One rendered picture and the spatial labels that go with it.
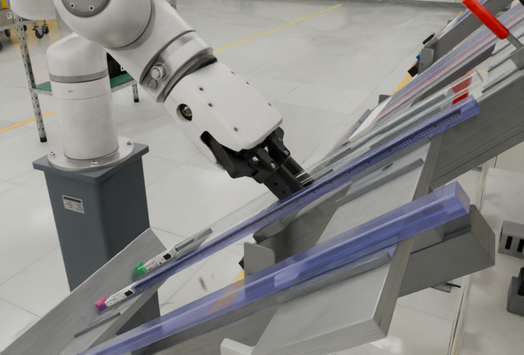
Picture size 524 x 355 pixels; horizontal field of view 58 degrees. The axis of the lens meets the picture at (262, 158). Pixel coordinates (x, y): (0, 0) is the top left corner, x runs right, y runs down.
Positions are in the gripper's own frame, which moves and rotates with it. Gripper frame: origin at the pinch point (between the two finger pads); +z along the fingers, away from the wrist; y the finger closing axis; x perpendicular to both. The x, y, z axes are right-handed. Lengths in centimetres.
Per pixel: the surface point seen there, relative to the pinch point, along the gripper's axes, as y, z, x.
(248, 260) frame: 7.9, 5.0, 20.1
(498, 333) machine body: 20.3, 39.1, 5.9
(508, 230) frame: 43, 37, 2
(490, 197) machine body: 64, 38, 7
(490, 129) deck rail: 11.2, 11.1, -16.0
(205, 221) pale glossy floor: 111, -4, 123
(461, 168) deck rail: 11.3, 12.8, -10.6
